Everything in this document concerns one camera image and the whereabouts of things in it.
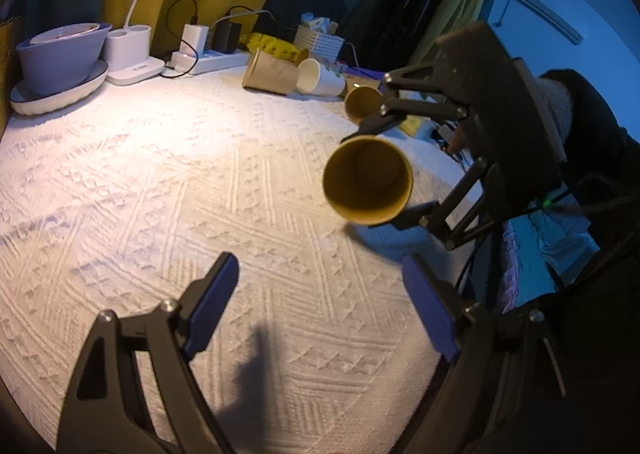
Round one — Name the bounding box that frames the black charger cable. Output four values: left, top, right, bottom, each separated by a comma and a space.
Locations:
159, 0, 200, 79

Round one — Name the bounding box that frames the white charger plug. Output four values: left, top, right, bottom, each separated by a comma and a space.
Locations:
180, 24, 209, 57

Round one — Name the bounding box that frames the white paper cup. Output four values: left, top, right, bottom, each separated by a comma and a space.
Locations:
296, 58, 347, 97

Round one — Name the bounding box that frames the white woven basket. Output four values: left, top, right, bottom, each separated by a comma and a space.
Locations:
293, 24, 347, 63

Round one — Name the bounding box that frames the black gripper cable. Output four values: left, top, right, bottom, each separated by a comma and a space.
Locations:
542, 173, 640, 217

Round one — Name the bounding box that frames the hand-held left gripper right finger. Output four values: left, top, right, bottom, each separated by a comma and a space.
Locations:
399, 254, 569, 454

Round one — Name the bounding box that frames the large brown paper cup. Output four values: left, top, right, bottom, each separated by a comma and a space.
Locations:
242, 48, 301, 96

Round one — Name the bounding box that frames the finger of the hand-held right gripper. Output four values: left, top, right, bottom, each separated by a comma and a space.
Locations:
341, 62, 472, 145
394, 155, 495, 251

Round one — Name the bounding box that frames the white power cable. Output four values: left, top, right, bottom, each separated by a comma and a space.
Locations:
209, 7, 296, 34

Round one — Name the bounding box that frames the person's right forearm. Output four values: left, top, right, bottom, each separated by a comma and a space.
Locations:
536, 68, 640, 217

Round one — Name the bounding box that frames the person's dark clothing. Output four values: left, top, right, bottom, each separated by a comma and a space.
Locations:
465, 214, 640, 454

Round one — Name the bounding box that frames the white textured tablecloth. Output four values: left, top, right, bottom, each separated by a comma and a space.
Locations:
0, 64, 503, 454

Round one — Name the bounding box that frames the grey ceramic bowl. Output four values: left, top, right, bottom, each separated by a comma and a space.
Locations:
16, 22, 113, 96

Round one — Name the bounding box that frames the yellow-brown paper cup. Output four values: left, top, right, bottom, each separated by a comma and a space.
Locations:
322, 135, 415, 227

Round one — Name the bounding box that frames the white desk lamp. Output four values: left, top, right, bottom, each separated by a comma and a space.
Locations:
103, 0, 166, 86

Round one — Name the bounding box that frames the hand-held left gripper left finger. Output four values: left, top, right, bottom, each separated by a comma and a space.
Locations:
55, 252, 240, 454

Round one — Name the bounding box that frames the yellow crumpled bag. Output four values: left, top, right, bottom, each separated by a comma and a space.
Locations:
240, 32, 310, 63

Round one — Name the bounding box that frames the small brown paper cup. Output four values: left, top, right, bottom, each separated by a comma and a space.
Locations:
344, 86, 384, 125

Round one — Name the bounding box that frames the person's right hand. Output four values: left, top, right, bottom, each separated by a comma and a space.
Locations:
447, 126, 468, 155

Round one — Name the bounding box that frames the wall air conditioner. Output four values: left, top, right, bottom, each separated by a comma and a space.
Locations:
506, 0, 585, 46

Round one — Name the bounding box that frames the pale yellow packet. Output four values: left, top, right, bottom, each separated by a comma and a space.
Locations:
398, 116, 437, 139

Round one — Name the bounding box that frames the white ceramic plate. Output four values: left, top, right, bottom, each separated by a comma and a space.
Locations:
10, 58, 109, 115

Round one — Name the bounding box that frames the black power adapter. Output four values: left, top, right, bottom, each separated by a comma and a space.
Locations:
213, 22, 242, 54

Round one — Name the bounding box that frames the white power strip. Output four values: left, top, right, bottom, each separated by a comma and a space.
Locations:
164, 49, 251, 76

